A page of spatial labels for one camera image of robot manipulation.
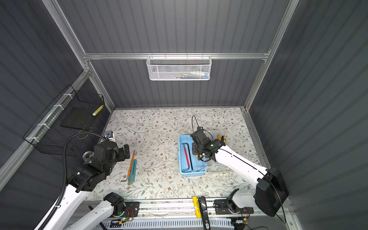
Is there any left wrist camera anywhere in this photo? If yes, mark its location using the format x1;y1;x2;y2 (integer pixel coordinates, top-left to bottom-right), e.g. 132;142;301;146
103;130;115;141

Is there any white wire mesh basket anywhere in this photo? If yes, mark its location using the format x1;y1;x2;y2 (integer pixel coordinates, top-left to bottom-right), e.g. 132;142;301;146
146;57;212;81

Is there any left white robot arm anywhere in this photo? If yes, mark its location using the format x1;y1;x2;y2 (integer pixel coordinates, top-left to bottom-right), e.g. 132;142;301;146
36;135;131;230

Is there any yellow black screwdriver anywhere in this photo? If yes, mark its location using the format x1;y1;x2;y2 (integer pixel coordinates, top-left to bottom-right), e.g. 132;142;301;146
217;135;226;144

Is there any teal handled tool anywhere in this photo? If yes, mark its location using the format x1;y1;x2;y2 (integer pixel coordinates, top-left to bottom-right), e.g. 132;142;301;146
128;160;137;185

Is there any black foam pad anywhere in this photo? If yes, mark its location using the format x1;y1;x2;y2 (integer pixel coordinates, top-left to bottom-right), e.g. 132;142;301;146
60;107;97;131

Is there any orange handled tool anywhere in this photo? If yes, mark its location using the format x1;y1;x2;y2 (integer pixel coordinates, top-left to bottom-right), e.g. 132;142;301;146
120;150;136;182

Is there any black handle tool on rail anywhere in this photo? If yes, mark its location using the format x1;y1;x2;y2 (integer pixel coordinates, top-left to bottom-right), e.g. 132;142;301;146
198;196;210;230

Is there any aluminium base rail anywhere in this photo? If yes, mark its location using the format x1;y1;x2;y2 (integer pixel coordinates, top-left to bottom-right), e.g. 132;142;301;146
77;197;288;219

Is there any light blue toolbox base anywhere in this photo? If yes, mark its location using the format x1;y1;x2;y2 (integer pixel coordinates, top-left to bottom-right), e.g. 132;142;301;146
178;135;207;177

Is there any black hex key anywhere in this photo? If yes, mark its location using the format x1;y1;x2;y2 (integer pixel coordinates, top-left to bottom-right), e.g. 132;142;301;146
182;143;193;172

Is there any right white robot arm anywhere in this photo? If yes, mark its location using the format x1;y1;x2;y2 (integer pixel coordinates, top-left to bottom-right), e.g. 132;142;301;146
192;139;289;217

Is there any black wire basket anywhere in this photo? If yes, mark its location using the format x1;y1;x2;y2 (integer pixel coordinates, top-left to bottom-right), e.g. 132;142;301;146
23;88;108;157

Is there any yellow tube in basket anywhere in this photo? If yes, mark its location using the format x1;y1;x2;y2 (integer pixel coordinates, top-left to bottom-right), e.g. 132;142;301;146
92;105;104;117

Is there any yellow marker on rail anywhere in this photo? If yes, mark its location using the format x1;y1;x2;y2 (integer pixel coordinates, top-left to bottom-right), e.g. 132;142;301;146
192;196;201;219

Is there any red handled tool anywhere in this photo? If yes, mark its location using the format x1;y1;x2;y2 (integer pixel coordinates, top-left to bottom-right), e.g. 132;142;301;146
183;144;190;170

